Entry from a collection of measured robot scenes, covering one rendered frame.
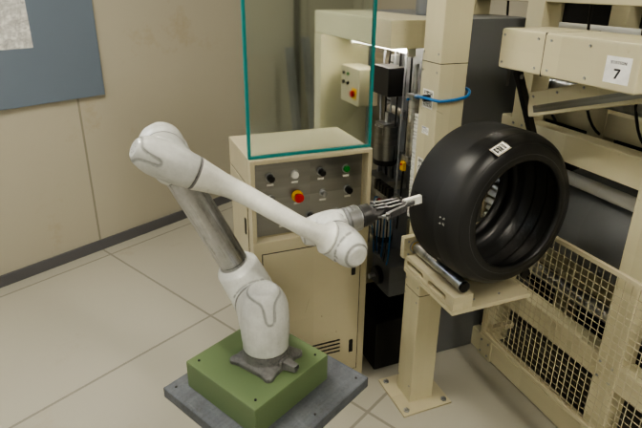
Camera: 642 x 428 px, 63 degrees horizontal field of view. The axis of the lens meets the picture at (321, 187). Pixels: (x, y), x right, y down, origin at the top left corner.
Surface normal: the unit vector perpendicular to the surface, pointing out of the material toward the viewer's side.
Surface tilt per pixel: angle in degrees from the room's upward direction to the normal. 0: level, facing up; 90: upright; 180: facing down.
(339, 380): 0
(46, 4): 90
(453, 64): 90
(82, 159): 90
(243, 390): 1
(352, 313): 90
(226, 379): 1
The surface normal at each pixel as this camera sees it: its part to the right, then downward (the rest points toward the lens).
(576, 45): -0.93, 0.12
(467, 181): -0.26, -0.10
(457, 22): 0.36, 0.34
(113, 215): 0.76, 0.24
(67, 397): 0.01, -0.93
